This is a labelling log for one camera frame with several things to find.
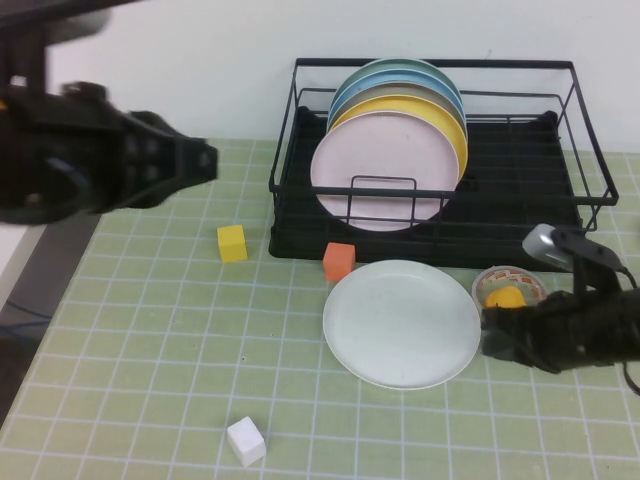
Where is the blue floor cable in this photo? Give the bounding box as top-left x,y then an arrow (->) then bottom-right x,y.
0,298 -> 51,335

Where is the clear tape roll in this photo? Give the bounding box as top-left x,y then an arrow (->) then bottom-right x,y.
471,265 -> 551,312

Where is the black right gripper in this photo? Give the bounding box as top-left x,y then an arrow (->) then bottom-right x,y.
481,287 -> 640,375

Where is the blue plate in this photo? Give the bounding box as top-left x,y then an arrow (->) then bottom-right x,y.
329,69 -> 462,119

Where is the yellow cube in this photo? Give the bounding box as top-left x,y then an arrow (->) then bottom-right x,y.
216,224 -> 249,264

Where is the black wire dish rack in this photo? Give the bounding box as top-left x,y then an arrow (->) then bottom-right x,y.
267,58 -> 619,275

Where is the orange cube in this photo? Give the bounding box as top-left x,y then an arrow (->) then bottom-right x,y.
322,242 -> 357,282

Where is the yellow plate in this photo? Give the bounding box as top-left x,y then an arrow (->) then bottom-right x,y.
325,94 -> 470,177

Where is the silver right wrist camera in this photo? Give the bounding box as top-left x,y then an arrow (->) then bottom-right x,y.
522,223 -> 629,301

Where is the white plate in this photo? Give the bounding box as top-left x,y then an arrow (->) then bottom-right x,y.
322,259 -> 485,391

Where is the white cube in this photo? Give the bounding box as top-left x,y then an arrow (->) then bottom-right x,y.
226,415 -> 267,468

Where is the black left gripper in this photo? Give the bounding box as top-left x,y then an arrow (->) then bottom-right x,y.
0,82 -> 220,227

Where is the green checked tablecloth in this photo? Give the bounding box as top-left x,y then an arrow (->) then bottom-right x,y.
0,135 -> 640,480

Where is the yellow rubber duck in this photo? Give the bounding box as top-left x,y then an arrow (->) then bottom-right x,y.
484,283 -> 527,309

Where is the pink plate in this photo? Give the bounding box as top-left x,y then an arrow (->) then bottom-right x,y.
309,112 -> 460,234

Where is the green plate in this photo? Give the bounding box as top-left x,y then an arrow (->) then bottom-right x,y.
333,58 -> 459,101

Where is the grey plate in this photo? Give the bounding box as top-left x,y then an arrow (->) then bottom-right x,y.
327,82 -> 466,126

